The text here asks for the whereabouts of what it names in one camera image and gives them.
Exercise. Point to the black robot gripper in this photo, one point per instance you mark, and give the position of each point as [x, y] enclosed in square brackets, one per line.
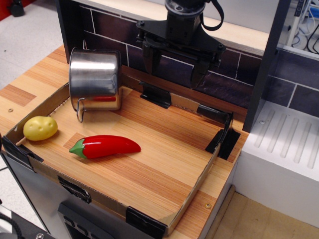
[183, 33]

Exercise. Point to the white dish drainer sink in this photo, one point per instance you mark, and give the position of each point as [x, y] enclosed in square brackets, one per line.
[279, 163]

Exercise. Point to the red toy chili pepper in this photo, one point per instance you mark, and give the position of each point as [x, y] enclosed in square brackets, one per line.
[103, 145]

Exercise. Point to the dark grey vertical post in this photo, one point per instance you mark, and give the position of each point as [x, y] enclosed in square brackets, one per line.
[256, 101]

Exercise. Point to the stainless steel pot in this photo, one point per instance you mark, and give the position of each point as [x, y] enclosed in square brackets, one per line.
[94, 80]

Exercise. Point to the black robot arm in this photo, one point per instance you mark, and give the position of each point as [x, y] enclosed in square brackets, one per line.
[182, 33]

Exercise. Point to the cardboard fence with black tape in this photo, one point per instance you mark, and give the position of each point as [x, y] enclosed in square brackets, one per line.
[171, 189]

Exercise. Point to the yellow toy potato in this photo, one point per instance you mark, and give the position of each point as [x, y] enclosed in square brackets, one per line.
[40, 128]

